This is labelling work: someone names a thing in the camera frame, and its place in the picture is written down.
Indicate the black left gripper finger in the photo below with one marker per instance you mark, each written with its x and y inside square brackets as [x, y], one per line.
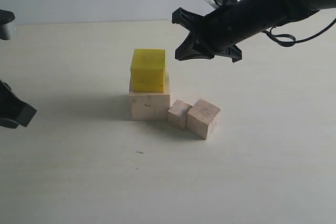
[14, 111]

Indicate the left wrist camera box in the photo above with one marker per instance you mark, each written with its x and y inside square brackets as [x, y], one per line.
[8, 26]

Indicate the medium small wooden cube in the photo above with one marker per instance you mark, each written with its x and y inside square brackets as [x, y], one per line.
[202, 118]

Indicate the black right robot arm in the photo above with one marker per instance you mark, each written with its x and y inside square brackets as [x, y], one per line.
[277, 13]

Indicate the yellow cube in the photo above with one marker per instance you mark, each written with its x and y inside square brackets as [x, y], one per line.
[148, 70]

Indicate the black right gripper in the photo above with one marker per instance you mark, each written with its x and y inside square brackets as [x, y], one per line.
[217, 33]

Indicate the large light wooden cube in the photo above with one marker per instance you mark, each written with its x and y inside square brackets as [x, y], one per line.
[150, 106]

